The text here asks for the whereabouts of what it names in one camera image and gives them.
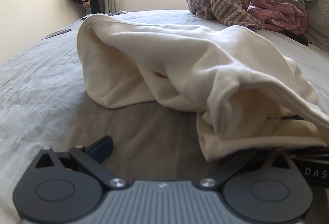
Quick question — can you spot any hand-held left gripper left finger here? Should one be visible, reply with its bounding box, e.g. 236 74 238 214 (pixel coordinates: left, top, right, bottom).
35 136 129 190

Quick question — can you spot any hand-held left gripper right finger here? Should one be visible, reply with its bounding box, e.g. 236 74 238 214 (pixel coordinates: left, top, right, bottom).
197 149 299 190

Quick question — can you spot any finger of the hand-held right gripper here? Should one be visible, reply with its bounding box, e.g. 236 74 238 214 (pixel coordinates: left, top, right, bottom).
281 115 305 122

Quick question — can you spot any brown striped blanket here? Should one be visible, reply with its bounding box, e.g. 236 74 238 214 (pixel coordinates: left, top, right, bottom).
186 0 264 31

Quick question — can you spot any dark slim flat device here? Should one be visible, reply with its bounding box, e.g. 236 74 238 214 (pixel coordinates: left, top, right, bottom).
42 29 72 40

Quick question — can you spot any black cloth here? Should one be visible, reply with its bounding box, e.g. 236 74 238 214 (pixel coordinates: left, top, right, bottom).
281 29 313 46

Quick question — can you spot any white long-sleeve shirt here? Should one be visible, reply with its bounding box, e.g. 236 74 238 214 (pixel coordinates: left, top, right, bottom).
76 14 329 162

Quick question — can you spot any pink quilted comforter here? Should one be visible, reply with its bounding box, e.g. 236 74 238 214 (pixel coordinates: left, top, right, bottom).
247 0 309 34

